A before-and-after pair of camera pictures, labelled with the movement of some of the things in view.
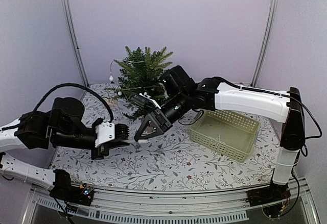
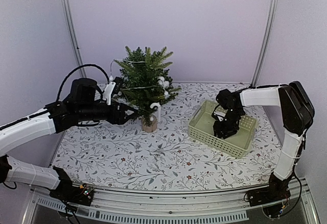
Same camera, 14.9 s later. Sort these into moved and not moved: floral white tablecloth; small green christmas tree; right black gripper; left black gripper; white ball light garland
Moved: left black gripper; right black gripper
Not moved: white ball light garland; small green christmas tree; floral white tablecloth
